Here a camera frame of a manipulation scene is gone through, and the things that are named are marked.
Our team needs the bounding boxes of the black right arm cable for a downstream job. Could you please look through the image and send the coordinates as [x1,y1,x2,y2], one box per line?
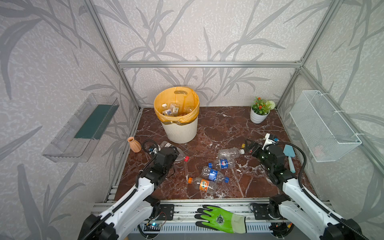
[263,141,364,240]

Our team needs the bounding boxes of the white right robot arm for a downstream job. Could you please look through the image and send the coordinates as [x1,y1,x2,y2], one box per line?
[244,139,366,240]

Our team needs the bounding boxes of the clear bottle red white label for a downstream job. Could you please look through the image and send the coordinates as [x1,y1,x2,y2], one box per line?
[160,141,190,162]

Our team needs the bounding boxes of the clear acrylic wall shelf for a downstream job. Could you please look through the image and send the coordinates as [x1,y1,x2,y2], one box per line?
[42,94,120,163]

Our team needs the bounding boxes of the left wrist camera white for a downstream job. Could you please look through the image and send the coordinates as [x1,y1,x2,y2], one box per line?
[148,145,158,155]

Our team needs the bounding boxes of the white wire mesh basket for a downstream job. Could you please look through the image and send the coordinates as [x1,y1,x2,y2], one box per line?
[290,90,362,163]

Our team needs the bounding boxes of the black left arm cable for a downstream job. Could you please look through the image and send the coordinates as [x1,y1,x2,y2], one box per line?
[80,138,161,240]

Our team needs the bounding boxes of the Pepsi bottle blue cap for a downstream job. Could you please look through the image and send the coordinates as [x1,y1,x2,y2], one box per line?
[208,158,236,171]

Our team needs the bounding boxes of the tall clear white label bottle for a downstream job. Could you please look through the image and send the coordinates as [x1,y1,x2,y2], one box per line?
[162,103,173,116]

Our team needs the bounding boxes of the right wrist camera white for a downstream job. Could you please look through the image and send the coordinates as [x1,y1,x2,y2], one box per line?
[263,133,279,150]

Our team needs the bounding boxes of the white ribbed trash bin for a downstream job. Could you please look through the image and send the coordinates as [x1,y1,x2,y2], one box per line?
[162,118,199,144]

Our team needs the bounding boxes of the crushed bottle blue label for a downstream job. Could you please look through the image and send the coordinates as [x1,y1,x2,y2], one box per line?
[201,167,230,184]

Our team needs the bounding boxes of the light blue spatula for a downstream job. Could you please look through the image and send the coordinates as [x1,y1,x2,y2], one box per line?
[283,145,296,173]

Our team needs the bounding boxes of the brown Nescafe coffee bottle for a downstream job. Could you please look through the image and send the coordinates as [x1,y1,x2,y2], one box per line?
[170,103,180,117]

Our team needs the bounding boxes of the yellow plastic bin liner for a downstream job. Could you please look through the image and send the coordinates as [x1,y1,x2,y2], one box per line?
[154,87,200,126]

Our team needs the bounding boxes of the potted plant red flowers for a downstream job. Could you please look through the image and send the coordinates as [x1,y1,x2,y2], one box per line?
[250,97,276,124]

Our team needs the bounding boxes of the orange Fanta bottle front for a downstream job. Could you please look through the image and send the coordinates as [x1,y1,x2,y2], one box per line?
[188,177,217,195]

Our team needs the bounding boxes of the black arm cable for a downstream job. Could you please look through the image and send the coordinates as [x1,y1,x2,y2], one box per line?
[80,138,161,240]
[263,141,364,240]

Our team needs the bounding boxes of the green circuit board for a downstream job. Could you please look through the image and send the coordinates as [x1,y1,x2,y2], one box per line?
[144,222,163,232]

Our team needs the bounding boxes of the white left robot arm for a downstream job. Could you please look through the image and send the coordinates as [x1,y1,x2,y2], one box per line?
[78,147,180,240]

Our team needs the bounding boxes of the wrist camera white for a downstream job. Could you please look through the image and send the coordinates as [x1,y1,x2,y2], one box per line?
[263,133,279,150]
[148,145,158,155]

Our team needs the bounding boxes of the clear crushed bottle white cap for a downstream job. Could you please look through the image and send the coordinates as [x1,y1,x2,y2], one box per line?
[218,148,245,160]

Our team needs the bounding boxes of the green black work glove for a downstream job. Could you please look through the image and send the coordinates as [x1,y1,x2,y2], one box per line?
[195,205,247,234]

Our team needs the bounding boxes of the terracotta ribbed vase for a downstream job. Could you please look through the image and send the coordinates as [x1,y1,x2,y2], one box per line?
[127,137,142,153]

